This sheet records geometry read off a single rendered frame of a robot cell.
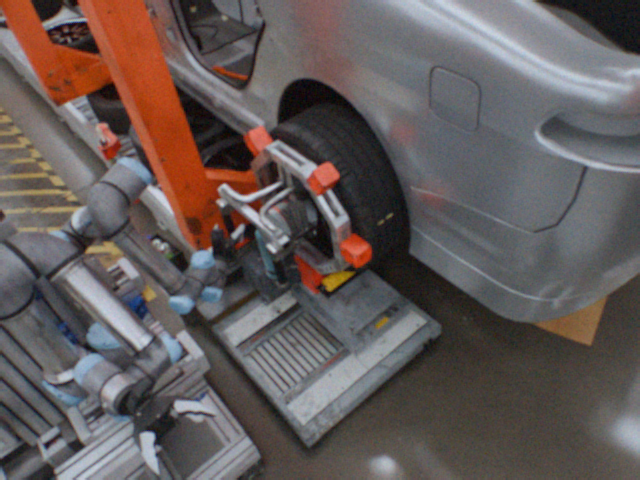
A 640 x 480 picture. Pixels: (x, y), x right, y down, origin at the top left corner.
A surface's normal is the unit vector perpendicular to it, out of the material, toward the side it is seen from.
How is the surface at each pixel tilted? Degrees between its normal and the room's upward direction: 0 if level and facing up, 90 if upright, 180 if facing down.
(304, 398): 0
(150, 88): 90
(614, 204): 89
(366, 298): 0
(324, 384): 0
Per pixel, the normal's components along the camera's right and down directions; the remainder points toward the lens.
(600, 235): -0.01, 0.71
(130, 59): 0.63, 0.49
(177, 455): -0.11, -0.70
